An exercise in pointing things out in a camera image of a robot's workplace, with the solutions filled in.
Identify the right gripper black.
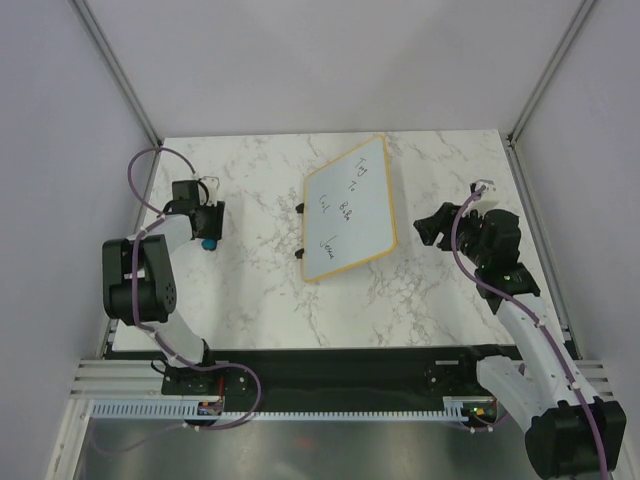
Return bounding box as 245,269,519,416
412,202,490,267

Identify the blue whiteboard eraser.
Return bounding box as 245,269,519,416
201,239,217,251

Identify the yellow framed whiteboard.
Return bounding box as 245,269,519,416
301,135,397,283

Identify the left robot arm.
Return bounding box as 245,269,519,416
101,177,225,394

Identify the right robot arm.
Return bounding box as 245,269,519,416
413,202,627,479

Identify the aluminium front extrusion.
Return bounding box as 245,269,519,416
71,360,163,399

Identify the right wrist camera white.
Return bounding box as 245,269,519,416
468,179,499,216

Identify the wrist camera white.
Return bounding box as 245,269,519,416
192,175,220,206
468,179,499,216

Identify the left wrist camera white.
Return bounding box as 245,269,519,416
192,175,220,206

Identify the metal wire whiteboard stand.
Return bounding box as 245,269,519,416
295,202,305,260

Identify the white slotted cable duct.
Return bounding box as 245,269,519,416
90,396,495,422

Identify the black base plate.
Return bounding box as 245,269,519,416
162,344,520,410

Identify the aluminium frame rail right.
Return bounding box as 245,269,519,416
503,0,640,480

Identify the aluminium frame rail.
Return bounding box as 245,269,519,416
503,0,640,480
69,0,162,146

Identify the aluminium frame rail left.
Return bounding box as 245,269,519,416
69,0,162,146

